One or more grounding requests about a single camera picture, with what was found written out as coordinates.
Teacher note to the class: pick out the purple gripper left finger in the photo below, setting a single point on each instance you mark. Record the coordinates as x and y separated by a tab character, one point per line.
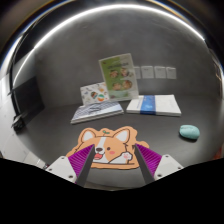
74	168

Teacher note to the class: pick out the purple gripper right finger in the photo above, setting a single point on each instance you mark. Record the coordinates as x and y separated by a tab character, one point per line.
153	165

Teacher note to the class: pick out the corgi dog mouse pad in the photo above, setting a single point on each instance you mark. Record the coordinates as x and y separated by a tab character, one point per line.
114	149

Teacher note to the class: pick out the teal computer mouse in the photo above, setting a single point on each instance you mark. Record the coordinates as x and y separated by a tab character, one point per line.
189	132

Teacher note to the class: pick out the grey striped book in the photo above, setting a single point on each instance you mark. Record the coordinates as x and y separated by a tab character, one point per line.
96	111

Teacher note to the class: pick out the white book blue stripe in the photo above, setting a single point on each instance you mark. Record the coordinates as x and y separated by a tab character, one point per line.
163	105

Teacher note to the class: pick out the small white illustrated card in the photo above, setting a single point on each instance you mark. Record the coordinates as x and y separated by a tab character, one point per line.
94	93

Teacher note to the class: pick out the black monitor at left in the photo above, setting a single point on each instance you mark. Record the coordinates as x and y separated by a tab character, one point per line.
27	103

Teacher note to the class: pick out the green children's picture book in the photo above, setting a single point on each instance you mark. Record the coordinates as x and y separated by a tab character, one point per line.
119	76

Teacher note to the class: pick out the white paper on wall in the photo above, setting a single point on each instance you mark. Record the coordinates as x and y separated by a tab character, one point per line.
147	72
137	72
160	72
171	73

